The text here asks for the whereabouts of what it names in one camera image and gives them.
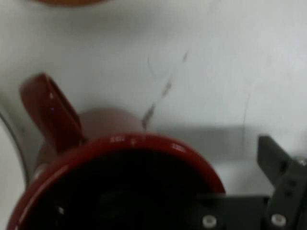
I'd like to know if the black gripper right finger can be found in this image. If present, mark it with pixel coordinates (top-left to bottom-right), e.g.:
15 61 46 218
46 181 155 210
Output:
257 135 307 230

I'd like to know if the red ceramic mug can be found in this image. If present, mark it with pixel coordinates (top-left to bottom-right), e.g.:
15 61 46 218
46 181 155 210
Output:
6 72 228 230

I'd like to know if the brown wooden mug tree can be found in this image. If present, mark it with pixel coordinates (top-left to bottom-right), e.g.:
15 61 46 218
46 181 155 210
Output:
30 0 107 7

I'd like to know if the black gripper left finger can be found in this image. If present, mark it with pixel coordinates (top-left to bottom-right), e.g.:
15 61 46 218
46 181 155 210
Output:
196 194 274 230

